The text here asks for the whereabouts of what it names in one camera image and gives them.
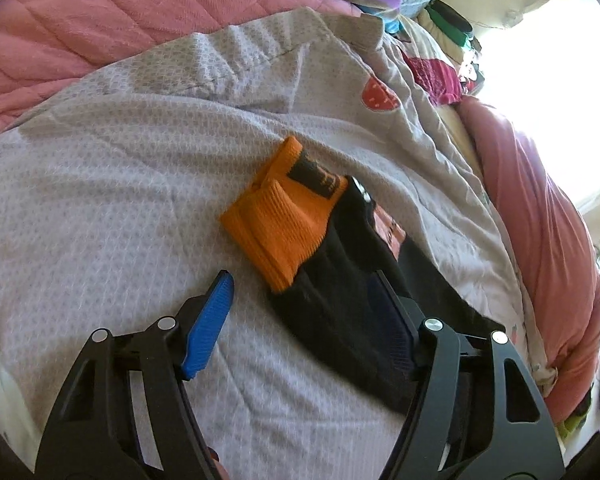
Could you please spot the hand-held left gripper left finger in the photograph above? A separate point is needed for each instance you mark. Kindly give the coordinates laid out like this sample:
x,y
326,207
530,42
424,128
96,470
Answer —
x,y
207,325

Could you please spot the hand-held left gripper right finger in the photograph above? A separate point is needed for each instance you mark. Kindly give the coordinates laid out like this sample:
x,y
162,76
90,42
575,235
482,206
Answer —
x,y
397,330

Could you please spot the orange and black sock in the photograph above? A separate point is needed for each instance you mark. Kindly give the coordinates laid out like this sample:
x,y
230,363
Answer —
x,y
275,230

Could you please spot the person's left hand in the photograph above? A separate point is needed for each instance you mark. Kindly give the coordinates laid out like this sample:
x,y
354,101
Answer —
x,y
217,467

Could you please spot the black flat cloth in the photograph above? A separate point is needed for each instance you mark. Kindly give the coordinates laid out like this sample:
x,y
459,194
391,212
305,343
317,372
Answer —
x,y
440,290

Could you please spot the black and pink sock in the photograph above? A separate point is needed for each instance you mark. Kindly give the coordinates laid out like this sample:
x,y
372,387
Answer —
x,y
389,232

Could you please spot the light printed bed cover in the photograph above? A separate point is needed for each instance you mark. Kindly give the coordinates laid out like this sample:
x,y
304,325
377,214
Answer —
x,y
105,200

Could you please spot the pink duvet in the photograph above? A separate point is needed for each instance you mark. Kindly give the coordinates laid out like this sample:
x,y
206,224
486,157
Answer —
x,y
540,220

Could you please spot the lime green cloth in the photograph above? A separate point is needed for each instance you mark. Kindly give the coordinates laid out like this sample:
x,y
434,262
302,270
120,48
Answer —
x,y
572,420

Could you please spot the white plastic object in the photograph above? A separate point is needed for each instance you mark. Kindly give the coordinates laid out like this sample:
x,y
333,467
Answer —
x,y
0,400

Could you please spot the magenta cloth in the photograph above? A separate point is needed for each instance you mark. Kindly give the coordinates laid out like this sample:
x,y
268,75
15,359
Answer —
x,y
437,77

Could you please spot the pink quilted blanket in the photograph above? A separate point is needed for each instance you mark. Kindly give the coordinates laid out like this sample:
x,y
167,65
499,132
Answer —
x,y
105,20

